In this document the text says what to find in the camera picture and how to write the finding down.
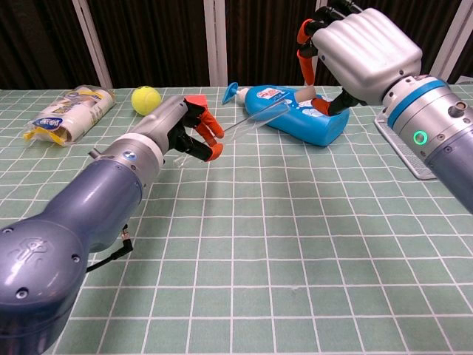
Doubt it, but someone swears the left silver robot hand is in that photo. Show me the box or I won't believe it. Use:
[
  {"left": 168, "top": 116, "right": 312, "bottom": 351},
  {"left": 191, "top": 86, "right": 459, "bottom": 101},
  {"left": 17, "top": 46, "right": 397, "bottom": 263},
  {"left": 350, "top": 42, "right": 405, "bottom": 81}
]
[{"left": 131, "top": 95, "right": 225, "bottom": 163}]

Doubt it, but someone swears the plastic-wrapped paper cup pack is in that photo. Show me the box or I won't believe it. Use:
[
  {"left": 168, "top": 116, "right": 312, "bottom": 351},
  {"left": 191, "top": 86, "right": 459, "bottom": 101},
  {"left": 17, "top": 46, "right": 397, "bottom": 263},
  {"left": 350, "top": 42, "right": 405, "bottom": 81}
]
[{"left": 23, "top": 84, "right": 117, "bottom": 148}]

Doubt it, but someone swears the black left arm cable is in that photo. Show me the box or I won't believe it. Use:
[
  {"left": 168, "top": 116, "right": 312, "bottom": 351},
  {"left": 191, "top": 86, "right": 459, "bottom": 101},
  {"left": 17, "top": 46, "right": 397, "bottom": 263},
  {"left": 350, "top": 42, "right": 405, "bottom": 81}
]
[{"left": 86, "top": 223, "right": 135, "bottom": 275}]

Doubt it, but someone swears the blue pump lotion bottle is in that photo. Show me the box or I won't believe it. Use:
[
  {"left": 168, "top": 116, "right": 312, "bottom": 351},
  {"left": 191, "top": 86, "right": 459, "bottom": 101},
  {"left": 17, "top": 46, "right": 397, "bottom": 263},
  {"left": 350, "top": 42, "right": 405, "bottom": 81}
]
[{"left": 221, "top": 82, "right": 350, "bottom": 147}]

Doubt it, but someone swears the yellow tennis ball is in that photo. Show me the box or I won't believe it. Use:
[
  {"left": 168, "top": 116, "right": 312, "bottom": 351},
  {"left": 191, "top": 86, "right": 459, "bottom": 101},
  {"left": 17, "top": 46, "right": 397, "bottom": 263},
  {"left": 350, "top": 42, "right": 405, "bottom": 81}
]
[{"left": 131, "top": 85, "right": 163, "bottom": 118}]

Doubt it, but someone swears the red cube block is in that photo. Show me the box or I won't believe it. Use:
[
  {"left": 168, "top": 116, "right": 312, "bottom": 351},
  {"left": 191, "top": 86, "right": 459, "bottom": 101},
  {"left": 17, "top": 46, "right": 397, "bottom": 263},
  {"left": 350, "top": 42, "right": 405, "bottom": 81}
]
[{"left": 183, "top": 94, "right": 209, "bottom": 112}]

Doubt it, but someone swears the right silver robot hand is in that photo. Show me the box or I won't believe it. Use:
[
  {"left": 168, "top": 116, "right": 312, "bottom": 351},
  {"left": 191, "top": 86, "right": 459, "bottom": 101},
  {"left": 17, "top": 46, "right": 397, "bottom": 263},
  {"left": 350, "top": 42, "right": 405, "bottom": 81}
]
[{"left": 296, "top": 0, "right": 423, "bottom": 116}]

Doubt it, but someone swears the white wire mesh basket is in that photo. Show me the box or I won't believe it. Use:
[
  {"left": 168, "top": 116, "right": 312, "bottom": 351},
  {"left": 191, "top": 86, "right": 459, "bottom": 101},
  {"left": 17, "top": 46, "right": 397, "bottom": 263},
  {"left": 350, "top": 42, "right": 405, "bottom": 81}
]
[{"left": 373, "top": 109, "right": 438, "bottom": 181}]

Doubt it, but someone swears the small cream rubber stopper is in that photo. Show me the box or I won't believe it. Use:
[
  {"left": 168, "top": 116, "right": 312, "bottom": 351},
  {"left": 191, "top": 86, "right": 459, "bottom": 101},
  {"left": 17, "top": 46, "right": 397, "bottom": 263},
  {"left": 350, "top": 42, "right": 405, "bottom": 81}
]
[{"left": 293, "top": 87, "right": 317, "bottom": 103}]

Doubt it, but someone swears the green grid tablecloth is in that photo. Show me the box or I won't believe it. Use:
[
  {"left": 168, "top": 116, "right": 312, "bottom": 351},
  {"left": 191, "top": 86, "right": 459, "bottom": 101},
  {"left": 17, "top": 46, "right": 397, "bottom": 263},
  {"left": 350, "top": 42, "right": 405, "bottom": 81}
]
[{"left": 0, "top": 85, "right": 473, "bottom": 355}]

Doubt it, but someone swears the clear glass test tube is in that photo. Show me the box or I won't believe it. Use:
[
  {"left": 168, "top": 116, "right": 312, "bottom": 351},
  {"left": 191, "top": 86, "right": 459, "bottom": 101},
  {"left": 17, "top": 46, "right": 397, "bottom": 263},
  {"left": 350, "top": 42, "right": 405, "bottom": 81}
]
[{"left": 173, "top": 99, "right": 291, "bottom": 169}]

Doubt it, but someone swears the dark pleated curtain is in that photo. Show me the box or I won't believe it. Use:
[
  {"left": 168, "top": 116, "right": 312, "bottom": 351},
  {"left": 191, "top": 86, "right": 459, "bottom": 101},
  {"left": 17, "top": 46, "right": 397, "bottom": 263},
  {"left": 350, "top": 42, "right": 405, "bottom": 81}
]
[{"left": 0, "top": 0, "right": 473, "bottom": 90}]

